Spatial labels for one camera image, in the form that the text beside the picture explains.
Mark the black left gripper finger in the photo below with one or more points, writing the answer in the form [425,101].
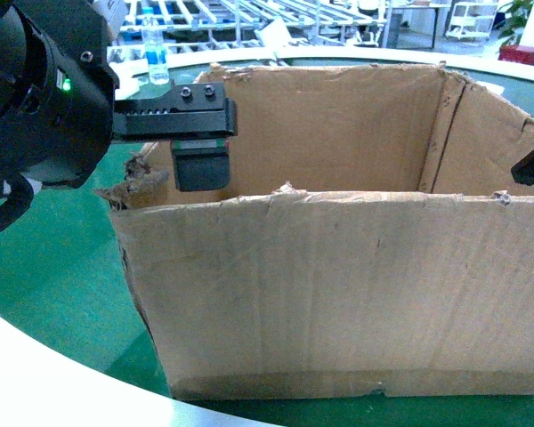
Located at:
[201,165]

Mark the large cardboard box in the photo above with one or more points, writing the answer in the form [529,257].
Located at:
[375,236]

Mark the clear plastic water bottle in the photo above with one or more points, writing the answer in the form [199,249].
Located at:
[155,51]

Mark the white foam block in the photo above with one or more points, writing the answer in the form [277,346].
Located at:
[127,73]

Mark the red plant pot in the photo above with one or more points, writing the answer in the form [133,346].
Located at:
[517,54]

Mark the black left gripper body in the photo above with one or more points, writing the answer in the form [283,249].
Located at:
[58,111]

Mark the white utility cart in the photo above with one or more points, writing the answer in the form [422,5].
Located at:
[471,20]

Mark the aluminium roller rack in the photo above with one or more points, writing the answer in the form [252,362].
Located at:
[204,26]

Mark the white conveyor rim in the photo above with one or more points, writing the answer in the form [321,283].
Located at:
[73,351]

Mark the green potted plant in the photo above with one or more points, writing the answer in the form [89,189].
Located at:
[517,13]

